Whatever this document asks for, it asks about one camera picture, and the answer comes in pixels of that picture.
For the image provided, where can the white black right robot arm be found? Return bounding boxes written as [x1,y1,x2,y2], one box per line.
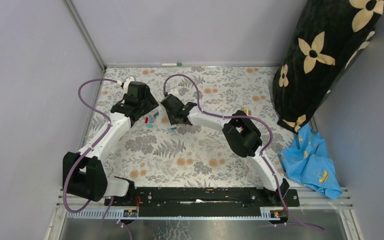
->
[161,93,290,206]

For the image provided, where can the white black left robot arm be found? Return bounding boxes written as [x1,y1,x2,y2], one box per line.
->
[62,77,159,206]

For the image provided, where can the white marker on ledge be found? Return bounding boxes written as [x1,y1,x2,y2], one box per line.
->
[161,62,183,67]

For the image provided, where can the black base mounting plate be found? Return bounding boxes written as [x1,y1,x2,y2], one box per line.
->
[104,187,300,217]

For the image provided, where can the blue patterned cloth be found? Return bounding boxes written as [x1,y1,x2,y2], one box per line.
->
[279,124,342,199]

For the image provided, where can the black floral cushion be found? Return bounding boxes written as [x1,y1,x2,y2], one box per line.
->
[272,0,384,133]

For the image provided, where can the grey slotted cable duct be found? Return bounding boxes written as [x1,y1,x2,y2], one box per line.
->
[65,207,281,221]

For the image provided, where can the aluminium frame rails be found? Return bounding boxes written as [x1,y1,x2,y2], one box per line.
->
[56,186,354,210]

